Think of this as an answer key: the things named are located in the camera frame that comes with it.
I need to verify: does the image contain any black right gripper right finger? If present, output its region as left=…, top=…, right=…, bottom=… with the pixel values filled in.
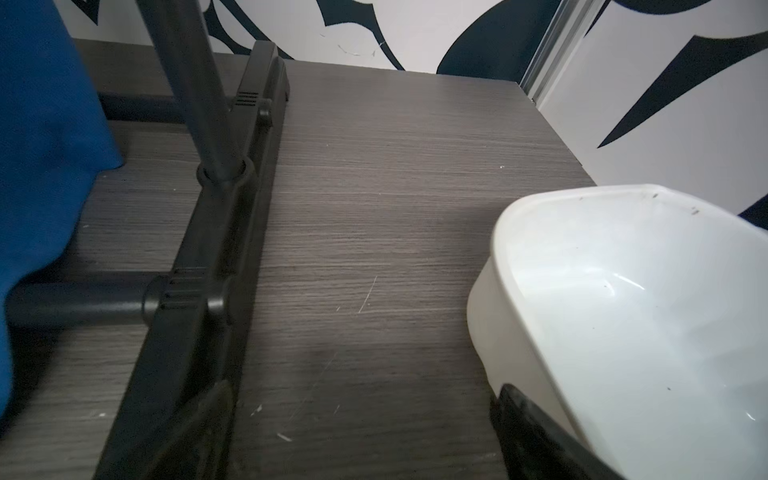
left=490, top=384, right=622, bottom=480

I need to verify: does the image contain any blue tank top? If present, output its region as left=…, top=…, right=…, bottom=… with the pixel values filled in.
left=0, top=0, right=125, bottom=421

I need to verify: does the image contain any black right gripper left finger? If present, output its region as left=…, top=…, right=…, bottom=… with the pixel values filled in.
left=141, top=380, right=234, bottom=479

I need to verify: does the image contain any white plastic bin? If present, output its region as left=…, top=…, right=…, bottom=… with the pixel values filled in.
left=467, top=185, right=767, bottom=479

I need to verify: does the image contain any black clothes rack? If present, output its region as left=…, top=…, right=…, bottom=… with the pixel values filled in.
left=7, top=1, right=290, bottom=479

